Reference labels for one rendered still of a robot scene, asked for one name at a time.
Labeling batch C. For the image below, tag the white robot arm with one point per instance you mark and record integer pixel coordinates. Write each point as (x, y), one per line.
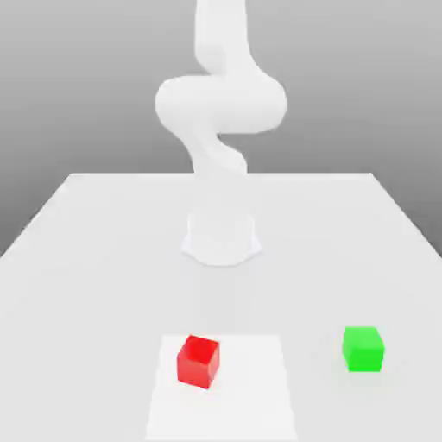
(221, 103)

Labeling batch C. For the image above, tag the small red cube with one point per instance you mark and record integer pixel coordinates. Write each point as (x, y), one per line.
(197, 362)

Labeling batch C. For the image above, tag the small green cube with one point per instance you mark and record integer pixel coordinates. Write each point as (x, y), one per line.
(363, 349)

